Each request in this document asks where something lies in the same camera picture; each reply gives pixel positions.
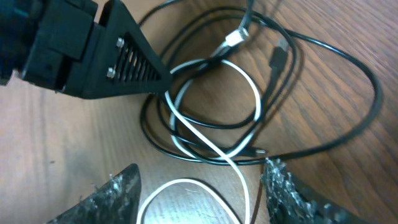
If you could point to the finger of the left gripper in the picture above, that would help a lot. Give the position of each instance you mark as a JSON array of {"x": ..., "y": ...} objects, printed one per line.
[{"x": 117, "y": 60}]

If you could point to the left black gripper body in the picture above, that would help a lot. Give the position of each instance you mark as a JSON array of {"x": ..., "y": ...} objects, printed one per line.
[{"x": 50, "y": 44}]

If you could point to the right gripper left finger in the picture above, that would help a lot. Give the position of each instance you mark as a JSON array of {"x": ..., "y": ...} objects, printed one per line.
[{"x": 117, "y": 201}]

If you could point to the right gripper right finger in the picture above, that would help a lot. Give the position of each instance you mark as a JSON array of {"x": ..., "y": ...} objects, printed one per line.
[{"x": 292, "y": 201}]

